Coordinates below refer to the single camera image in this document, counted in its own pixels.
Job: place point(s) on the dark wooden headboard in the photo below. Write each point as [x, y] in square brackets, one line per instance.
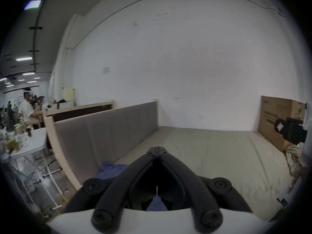
[80, 111]

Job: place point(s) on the brown cardboard carton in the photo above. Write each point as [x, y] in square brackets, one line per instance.
[270, 123]

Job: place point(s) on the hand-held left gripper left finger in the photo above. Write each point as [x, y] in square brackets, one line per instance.
[126, 181]

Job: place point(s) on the white table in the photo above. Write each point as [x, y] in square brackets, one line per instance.
[31, 140]

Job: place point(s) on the floral patterned cloth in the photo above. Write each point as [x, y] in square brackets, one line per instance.
[293, 156]

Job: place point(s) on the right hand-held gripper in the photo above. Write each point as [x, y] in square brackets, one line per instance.
[292, 131]

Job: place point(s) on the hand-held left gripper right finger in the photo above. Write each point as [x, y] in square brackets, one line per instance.
[189, 181]

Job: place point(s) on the grey padded headboard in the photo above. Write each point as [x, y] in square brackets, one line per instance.
[109, 130]

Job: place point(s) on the bed with beige sheet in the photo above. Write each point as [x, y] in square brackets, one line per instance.
[219, 155]

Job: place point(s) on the dark blue garment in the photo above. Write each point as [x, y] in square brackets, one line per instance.
[112, 169]

